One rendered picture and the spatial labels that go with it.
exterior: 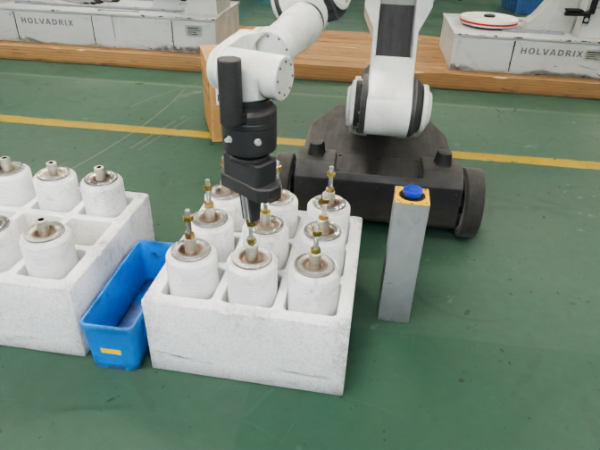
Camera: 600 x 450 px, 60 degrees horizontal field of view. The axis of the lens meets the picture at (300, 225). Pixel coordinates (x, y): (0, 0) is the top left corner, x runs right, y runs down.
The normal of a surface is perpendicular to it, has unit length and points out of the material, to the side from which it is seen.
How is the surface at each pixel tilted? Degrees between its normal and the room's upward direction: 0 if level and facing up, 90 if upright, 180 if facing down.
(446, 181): 45
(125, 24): 90
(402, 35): 61
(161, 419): 0
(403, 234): 90
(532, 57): 90
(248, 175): 90
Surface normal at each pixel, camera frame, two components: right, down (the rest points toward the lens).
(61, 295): -0.15, 0.52
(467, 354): 0.03, -0.85
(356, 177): -0.07, -0.22
